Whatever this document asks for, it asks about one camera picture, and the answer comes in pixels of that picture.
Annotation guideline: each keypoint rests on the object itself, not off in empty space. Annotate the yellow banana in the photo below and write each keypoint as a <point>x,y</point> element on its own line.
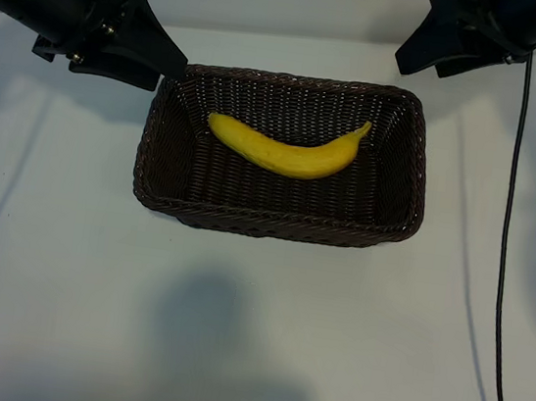
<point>283,158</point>

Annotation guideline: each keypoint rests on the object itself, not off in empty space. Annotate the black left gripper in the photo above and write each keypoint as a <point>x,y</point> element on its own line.
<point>71,6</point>

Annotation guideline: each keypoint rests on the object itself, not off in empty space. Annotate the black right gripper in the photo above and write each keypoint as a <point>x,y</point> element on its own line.
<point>508,24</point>

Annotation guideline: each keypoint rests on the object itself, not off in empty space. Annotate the dark brown wicker basket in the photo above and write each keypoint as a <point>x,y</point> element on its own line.
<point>273,201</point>

